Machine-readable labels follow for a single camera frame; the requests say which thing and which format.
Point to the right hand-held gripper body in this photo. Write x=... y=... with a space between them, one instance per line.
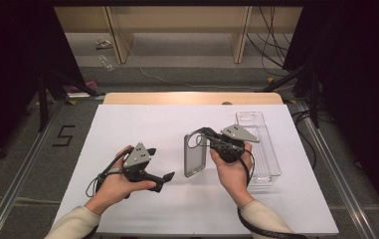
x=230 y=146

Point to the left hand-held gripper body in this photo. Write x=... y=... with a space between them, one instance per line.
x=138 y=157

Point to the grey phone case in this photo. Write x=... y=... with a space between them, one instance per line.
x=195 y=156

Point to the clear plastic box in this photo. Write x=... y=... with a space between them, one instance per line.
x=265 y=156

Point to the person's right hand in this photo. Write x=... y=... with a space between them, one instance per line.
x=235 y=176

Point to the person's left hand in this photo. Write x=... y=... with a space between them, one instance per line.
x=117 y=189

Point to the white table board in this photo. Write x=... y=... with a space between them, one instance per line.
x=163 y=212

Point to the light wooden table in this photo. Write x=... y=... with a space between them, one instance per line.
x=177 y=98

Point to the pink floor item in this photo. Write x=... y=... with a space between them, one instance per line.
x=86 y=86

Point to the black metal stand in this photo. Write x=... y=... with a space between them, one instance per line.
x=314 y=99
x=44 y=106

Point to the clear plastic packaging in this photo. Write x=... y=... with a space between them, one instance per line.
x=105 y=62

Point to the light wooden shelf unit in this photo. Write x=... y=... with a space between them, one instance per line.
x=177 y=20

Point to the small grey floor item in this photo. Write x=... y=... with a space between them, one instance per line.
x=103 y=43

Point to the black curtain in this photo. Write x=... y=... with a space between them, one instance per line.
x=359 y=83
x=11 y=66

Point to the aluminium floor rail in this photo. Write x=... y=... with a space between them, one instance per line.
x=21 y=172
x=336 y=172

